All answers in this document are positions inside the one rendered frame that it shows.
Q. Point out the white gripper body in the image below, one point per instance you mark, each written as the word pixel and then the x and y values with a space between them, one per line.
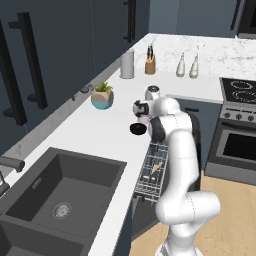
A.
pixel 137 108

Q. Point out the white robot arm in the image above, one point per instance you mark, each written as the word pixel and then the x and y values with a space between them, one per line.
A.
pixel 180 156

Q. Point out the black bowl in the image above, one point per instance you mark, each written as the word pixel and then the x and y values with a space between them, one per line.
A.
pixel 138 129

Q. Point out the potted green plant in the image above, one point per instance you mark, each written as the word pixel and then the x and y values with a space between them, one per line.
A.
pixel 102 98

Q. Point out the white paper towel roll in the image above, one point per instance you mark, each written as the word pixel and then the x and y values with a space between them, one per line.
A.
pixel 127 65

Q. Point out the wooden knife block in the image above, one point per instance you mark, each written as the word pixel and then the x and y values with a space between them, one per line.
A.
pixel 150 65

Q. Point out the small dark grey object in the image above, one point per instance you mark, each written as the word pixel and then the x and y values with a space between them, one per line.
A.
pixel 86 88

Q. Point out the pale grey bottle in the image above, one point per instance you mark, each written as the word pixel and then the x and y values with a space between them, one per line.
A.
pixel 194 68
pixel 180 66

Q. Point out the small tan item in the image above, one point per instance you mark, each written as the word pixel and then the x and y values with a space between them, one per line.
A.
pixel 156 168

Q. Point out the dark blue drawer front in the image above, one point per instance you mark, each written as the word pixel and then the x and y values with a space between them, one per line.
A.
pixel 210 126

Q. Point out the dark tall cupboard run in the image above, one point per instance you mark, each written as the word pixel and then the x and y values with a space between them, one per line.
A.
pixel 66 50

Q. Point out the grey stove with oven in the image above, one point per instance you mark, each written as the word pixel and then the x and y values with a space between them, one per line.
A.
pixel 236 133

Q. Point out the dark grey sink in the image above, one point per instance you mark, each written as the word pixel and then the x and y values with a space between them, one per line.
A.
pixel 66 186

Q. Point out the dark cupboard under sink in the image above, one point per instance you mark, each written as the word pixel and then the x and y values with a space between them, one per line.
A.
pixel 124 230

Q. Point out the dark grey tap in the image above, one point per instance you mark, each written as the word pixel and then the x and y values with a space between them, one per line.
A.
pixel 11 164

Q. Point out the black microwave oven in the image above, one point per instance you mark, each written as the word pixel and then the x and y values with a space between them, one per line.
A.
pixel 248 18

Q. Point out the grey-blue wall cupboard run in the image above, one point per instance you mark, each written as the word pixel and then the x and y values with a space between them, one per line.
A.
pixel 196 15

